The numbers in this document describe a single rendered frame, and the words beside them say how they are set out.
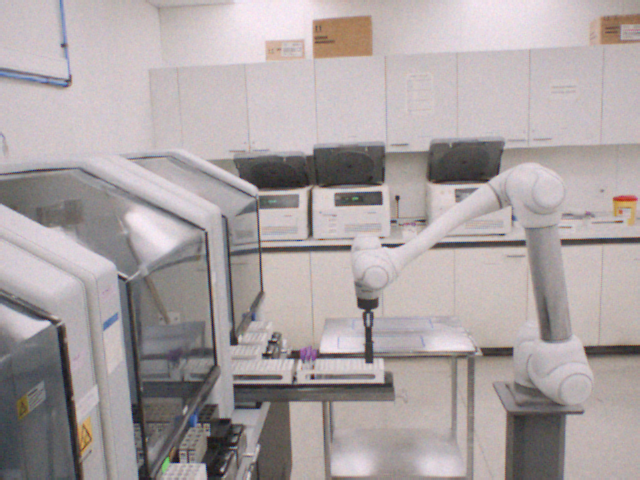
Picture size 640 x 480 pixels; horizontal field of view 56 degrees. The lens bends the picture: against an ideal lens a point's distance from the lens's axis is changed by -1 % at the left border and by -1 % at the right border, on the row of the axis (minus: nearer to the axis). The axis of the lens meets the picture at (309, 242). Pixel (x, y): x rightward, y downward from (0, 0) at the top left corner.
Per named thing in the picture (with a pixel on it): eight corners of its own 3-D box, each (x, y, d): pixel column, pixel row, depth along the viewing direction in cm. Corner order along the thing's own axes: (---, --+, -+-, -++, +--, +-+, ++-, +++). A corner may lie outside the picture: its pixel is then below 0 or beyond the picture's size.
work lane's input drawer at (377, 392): (197, 408, 212) (195, 384, 211) (206, 391, 226) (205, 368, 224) (408, 407, 206) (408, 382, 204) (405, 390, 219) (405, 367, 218)
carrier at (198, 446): (200, 447, 168) (198, 427, 167) (207, 447, 168) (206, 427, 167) (189, 470, 156) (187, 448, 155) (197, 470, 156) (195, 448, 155)
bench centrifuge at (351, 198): (312, 241, 439) (308, 144, 427) (318, 228, 500) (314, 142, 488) (391, 239, 434) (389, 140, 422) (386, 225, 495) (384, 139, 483)
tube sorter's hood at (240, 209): (92, 347, 211) (72, 163, 200) (151, 300, 271) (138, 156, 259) (238, 346, 207) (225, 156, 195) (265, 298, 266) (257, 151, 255)
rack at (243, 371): (207, 387, 213) (205, 370, 212) (213, 376, 223) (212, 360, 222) (291, 387, 210) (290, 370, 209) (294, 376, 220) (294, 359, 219)
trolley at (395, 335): (319, 539, 252) (311, 352, 238) (325, 478, 298) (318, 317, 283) (483, 540, 247) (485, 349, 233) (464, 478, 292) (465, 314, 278)
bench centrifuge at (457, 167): (432, 237, 432) (431, 139, 420) (424, 224, 492) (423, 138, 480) (512, 235, 426) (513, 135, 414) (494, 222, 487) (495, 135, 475)
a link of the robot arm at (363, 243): (349, 276, 211) (353, 286, 198) (348, 232, 209) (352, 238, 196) (380, 275, 212) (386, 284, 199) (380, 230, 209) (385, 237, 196)
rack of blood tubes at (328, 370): (297, 387, 210) (296, 370, 209) (300, 376, 220) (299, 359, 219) (384, 386, 207) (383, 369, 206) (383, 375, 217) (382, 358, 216)
